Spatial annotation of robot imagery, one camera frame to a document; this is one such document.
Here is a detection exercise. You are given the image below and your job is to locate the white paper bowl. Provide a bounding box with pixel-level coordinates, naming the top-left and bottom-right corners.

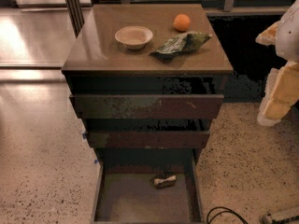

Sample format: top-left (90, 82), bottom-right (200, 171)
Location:
top-left (115, 26), bottom-right (153, 49)

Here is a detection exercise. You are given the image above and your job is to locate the orange fruit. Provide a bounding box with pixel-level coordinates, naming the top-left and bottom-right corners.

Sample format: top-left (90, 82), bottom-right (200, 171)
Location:
top-left (173, 14), bottom-right (191, 32)

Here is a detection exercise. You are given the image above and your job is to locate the green chip bag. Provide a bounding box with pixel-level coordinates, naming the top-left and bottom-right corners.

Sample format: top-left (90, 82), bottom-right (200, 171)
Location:
top-left (150, 31), bottom-right (212, 60)

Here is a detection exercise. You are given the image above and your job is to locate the middle drawer front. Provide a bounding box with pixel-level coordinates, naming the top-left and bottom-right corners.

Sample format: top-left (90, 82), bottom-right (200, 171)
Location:
top-left (86, 131), bottom-right (210, 148)

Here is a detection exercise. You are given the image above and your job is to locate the top drawer front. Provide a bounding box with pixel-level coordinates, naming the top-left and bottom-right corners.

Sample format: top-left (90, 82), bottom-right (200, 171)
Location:
top-left (70, 94), bottom-right (223, 119)

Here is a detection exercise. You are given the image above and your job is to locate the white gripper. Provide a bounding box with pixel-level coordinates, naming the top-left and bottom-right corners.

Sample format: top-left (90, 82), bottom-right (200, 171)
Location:
top-left (255, 0), bottom-right (299, 126)

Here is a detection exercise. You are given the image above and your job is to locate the brown drawer cabinet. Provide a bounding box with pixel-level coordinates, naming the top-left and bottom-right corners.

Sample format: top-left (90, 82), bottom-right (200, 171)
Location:
top-left (61, 3), bottom-right (235, 224)

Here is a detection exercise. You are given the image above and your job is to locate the open bottom drawer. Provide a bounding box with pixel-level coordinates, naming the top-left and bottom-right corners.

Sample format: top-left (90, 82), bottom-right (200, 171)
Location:
top-left (91, 161), bottom-right (204, 224)

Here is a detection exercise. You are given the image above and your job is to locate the black floor cable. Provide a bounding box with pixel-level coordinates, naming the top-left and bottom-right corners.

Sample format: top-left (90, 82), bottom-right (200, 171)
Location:
top-left (206, 206), bottom-right (249, 224)

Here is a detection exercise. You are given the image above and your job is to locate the grey power strip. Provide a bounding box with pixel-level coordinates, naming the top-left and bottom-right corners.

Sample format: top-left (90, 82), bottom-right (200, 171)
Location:
top-left (262, 206), bottom-right (299, 224)

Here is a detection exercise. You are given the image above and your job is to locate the dark orange soda can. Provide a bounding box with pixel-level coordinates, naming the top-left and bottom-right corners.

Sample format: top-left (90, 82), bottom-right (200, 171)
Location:
top-left (151, 173), bottom-right (177, 189)

